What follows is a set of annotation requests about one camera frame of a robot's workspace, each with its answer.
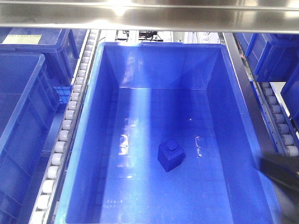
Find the small blue plastic part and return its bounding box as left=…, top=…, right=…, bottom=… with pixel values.
left=157, top=139, right=185, bottom=172

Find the blue bin left side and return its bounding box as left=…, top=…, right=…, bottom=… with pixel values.
left=0, top=52, right=59, bottom=224

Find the stainless steel shelf rack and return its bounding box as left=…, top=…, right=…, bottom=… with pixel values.
left=0, top=0, right=299, bottom=34

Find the white roller rail right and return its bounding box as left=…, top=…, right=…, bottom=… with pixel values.
left=233, top=34, right=299, bottom=157

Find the white roller rail left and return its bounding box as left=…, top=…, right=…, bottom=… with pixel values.
left=29, top=29, right=101, bottom=224

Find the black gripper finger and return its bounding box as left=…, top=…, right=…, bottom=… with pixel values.
left=259, top=154, right=299, bottom=198

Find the blue bin rear left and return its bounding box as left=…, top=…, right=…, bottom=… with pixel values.
left=0, top=27, right=87, bottom=86

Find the large blue target bin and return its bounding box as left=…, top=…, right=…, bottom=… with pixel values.
left=55, top=42, right=281, bottom=224

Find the blue bin right side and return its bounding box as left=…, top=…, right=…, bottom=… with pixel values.
left=234, top=33, right=299, bottom=82

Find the white roller rail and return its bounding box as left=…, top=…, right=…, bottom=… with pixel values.
left=233, top=34, right=299, bottom=157
left=29, top=29, right=101, bottom=224

